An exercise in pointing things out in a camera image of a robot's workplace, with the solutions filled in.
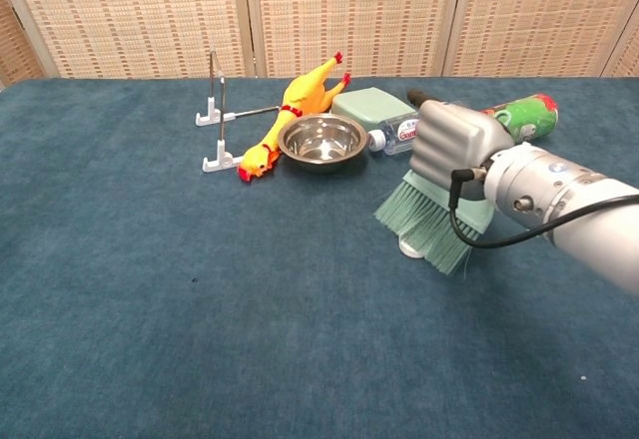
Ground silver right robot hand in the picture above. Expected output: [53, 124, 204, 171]
[406, 88, 515, 189]

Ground white lid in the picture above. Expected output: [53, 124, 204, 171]
[397, 233, 425, 259]

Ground clear plastic water bottle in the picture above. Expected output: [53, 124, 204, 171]
[367, 112, 423, 157]

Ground green chips can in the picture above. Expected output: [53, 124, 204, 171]
[479, 92, 559, 145]

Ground stainless steel bowl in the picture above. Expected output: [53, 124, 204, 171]
[277, 113, 369, 175]

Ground yellow rubber chicken toy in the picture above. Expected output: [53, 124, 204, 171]
[236, 51, 352, 185]

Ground woven bamboo folding screen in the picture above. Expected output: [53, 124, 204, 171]
[0, 0, 639, 89]

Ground teal carpet table cloth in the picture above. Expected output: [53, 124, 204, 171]
[0, 76, 639, 439]

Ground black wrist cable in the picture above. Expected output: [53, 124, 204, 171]
[448, 168, 639, 249]

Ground metal wire rack white feet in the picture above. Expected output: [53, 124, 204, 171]
[195, 50, 284, 175]

